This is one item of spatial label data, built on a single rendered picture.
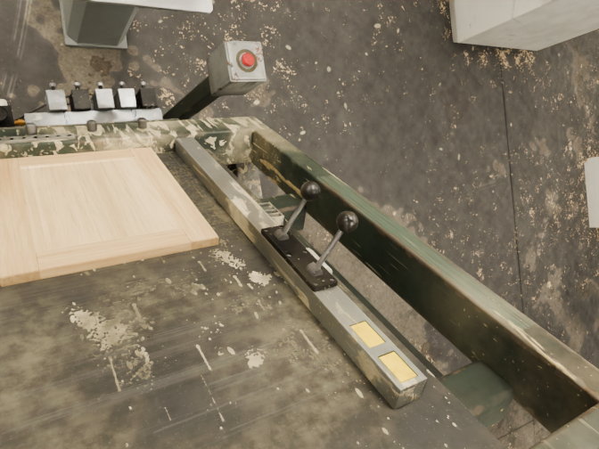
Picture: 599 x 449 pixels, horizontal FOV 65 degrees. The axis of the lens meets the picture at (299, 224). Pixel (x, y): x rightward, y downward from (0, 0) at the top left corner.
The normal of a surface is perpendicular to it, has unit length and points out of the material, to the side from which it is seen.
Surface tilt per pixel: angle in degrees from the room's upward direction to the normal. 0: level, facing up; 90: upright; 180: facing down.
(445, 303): 90
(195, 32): 0
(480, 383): 60
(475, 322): 90
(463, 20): 90
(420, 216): 0
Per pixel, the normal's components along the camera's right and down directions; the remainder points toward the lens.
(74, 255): 0.12, -0.86
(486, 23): -0.86, 0.12
